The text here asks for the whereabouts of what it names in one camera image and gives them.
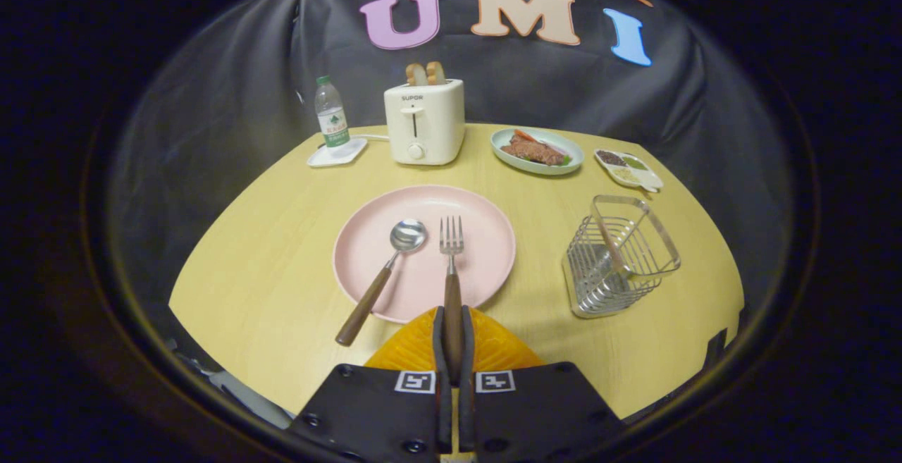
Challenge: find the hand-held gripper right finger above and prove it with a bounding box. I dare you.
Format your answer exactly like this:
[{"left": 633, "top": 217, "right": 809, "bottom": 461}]
[{"left": 458, "top": 306, "right": 625, "bottom": 463}]

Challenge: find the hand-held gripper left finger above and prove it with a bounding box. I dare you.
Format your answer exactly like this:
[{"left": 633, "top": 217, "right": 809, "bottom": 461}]
[{"left": 288, "top": 307, "right": 453, "bottom": 463}]

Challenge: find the wooden handled metal fork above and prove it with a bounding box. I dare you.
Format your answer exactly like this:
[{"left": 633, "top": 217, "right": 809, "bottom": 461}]
[{"left": 439, "top": 216, "right": 466, "bottom": 386}]

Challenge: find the wooden handled metal spoon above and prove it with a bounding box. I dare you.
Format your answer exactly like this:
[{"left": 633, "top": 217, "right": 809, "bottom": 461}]
[{"left": 335, "top": 218, "right": 428, "bottom": 347}]

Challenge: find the pink round plate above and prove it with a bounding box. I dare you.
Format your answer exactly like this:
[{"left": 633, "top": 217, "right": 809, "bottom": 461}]
[{"left": 333, "top": 185, "right": 517, "bottom": 324}]

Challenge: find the pale green food plate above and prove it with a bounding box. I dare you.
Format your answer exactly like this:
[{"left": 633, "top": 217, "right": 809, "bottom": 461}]
[{"left": 490, "top": 127, "right": 585, "bottom": 176}]

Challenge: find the brown steak meat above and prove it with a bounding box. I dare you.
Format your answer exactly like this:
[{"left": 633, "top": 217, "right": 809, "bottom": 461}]
[{"left": 500, "top": 133, "right": 567, "bottom": 166}]

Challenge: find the white square coaster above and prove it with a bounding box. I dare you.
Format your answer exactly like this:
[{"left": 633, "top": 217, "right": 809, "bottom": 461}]
[{"left": 307, "top": 137, "right": 369, "bottom": 168}]

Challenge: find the cream white toaster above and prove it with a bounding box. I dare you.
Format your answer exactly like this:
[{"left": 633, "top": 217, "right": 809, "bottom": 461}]
[{"left": 383, "top": 79, "right": 467, "bottom": 166}]

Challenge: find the white divided condiment dish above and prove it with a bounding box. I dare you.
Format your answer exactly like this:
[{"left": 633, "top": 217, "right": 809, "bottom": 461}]
[{"left": 594, "top": 149, "right": 665, "bottom": 193}]

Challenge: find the clear plastic water bottle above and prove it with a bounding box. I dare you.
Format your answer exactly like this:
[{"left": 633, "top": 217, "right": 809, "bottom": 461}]
[{"left": 314, "top": 75, "right": 352, "bottom": 149}]

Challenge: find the black backdrop cloth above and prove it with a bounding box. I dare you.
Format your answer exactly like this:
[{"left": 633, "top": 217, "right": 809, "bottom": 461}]
[{"left": 106, "top": 0, "right": 797, "bottom": 358}]

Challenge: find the metal wire cutlery basket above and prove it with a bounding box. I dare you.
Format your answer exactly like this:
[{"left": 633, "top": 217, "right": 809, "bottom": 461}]
[{"left": 562, "top": 195, "right": 682, "bottom": 319}]

